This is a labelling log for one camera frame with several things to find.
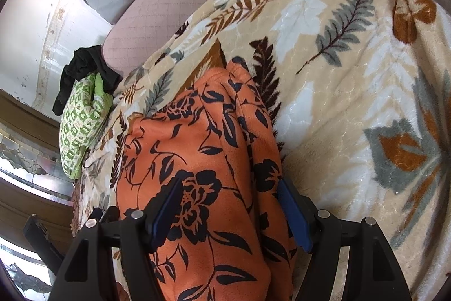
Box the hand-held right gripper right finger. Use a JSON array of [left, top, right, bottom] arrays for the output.
[[277, 177, 411, 301]]

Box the leaf print fleece blanket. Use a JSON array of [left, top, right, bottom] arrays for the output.
[[70, 0, 451, 301]]

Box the green patterned pillow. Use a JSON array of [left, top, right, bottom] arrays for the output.
[[59, 72, 114, 180]]

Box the wooden cabinet frame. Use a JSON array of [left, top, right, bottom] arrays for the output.
[[0, 89, 76, 241]]

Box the black cloth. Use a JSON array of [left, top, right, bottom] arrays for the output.
[[52, 44, 124, 116]]

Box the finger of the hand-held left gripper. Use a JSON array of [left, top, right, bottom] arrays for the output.
[[92, 206, 121, 224], [23, 214, 69, 275]]

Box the etched glass panel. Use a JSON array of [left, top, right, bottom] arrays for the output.
[[0, 121, 76, 194]]

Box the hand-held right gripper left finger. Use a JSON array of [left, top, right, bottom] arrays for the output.
[[47, 177, 184, 301]]

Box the orange floral garment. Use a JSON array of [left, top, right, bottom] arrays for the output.
[[116, 58, 298, 301]]

